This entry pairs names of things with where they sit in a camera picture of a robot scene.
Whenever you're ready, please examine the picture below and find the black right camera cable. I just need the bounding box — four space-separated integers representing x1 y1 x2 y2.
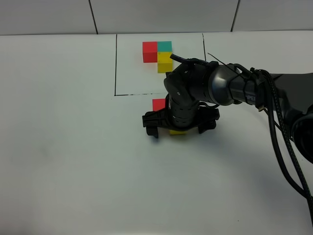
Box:
170 53 313 235

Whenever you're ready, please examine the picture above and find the teal template block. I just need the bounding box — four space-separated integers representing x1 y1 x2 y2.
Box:
157 41 172 52

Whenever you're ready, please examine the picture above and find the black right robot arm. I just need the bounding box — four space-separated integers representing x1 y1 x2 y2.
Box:
142 59 313 161

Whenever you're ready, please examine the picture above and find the red template block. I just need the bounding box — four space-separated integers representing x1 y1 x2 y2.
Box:
142 42 158 63

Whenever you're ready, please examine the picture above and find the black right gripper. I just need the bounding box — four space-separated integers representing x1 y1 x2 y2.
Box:
142 95 219 139

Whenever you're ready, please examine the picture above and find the yellow template block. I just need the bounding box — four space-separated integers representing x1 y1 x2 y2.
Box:
157 52 173 73

